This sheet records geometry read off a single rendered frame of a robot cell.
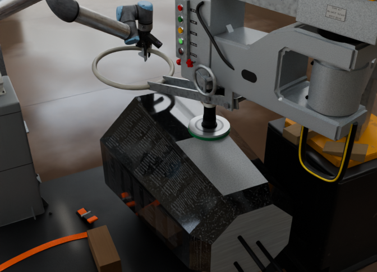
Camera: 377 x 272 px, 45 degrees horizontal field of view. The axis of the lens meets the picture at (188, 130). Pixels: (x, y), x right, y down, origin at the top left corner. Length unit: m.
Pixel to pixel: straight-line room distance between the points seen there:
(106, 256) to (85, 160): 1.15
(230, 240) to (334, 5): 1.06
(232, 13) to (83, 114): 2.45
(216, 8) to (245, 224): 0.92
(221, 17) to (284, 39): 0.38
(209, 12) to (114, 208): 1.64
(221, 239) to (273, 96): 0.64
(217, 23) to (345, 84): 0.63
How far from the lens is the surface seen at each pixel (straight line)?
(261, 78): 1.85
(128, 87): 2.55
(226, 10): 2.02
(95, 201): 3.21
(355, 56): 1.59
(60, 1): 2.30
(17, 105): 2.74
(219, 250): 2.03
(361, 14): 1.51
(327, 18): 1.57
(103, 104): 4.36
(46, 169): 3.60
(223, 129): 2.32
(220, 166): 2.11
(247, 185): 2.02
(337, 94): 1.68
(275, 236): 2.18
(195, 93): 2.25
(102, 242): 2.75
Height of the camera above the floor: 2.09
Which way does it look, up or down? 33 degrees down
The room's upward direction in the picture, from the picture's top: straight up
